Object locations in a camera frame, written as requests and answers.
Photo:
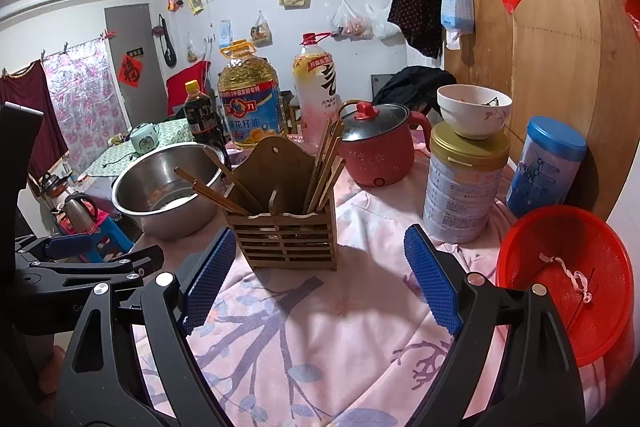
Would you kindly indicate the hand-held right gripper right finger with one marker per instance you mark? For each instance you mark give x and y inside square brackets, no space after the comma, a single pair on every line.
[432,277]

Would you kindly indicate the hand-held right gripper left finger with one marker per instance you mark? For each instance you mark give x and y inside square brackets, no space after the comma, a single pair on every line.
[210,277]

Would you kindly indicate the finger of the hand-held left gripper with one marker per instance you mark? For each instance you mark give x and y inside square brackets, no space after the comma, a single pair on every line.
[130,264]
[70,246]

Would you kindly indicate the wooden chopstick holder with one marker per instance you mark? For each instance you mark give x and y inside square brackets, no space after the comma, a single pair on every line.
[280,242]

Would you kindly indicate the bunch of wooden chopsticks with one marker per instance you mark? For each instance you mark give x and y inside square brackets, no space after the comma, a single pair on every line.
[322,177]

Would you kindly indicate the person's left hand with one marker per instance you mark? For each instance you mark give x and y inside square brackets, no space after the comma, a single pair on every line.
[52,367]

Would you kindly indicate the blue plastic stool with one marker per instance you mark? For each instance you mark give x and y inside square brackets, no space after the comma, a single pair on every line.
[112,237]

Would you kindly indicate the dark red cloth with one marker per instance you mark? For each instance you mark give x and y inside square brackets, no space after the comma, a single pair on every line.
[50,132]

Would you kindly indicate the stainless steel kettle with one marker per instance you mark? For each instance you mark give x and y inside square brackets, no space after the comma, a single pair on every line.
[80,209]

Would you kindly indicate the dark teapot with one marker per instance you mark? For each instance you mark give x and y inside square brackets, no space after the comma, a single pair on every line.
[52,186]

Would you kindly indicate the stainless steel basin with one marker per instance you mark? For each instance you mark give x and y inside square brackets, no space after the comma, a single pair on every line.
[165,222]

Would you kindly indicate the pink floral plastic sheet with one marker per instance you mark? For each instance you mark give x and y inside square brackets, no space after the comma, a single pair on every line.
[85,107]

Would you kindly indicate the milk powder tin gold lid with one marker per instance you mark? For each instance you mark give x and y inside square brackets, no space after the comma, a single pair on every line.
[460,197]

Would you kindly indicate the side table with green cloth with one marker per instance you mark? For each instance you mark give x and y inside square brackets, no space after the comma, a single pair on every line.
[110,162]

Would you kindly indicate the pink floral tablecloth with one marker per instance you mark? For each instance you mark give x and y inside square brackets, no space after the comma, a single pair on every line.
[350,332]

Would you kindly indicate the pale green rice cooker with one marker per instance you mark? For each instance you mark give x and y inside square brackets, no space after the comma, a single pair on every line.
[144,139]

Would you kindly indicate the red electric pot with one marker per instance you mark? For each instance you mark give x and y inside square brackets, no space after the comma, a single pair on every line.
[380,162]

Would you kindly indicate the small red paper diamond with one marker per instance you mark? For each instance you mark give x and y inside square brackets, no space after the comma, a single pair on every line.
[131,72]

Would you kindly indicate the blue lidded plastic canister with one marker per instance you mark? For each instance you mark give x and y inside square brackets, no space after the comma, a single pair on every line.
[542,177]

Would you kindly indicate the dark soy sauce bottle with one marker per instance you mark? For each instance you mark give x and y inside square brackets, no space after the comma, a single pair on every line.
[200,117]

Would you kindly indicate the white ceramic bowl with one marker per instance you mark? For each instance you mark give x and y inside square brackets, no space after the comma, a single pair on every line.
[470,119]

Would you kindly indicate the grey door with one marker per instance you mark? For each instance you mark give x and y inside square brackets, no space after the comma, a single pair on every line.
[135,27]

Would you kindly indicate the red plastic basket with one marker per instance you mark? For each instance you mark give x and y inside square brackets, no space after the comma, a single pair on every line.
[600,307]

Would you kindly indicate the yellow cooking oil bottle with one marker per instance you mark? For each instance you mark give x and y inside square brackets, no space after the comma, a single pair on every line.
[247,107]

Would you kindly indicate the black hanging bag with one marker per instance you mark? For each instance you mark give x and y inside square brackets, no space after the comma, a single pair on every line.
[170,52]

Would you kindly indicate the black jacket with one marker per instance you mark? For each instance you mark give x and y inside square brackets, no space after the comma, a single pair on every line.
[410,84]

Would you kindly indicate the small clear plastic bag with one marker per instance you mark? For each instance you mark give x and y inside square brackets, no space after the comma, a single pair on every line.
[192,52]

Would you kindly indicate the large bottle with red cap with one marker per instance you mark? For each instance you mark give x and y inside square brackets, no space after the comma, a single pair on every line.
[317,97]

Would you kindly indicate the orange toy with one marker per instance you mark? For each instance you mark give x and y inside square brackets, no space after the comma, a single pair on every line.
[175,3]

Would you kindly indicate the blue and white packet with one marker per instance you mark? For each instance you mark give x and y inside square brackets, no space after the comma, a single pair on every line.
[226,34]

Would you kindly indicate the round wooden board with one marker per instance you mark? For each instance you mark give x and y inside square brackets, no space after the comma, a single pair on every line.
[550,72]

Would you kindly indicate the clear bag with food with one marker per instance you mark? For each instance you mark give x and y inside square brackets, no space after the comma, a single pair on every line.
[261,32]

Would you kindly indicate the white plastic bag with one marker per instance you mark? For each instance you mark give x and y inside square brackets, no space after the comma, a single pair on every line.
[382,24]

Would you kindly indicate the plastic bag with red contents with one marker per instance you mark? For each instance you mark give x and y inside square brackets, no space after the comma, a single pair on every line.
[350,24]

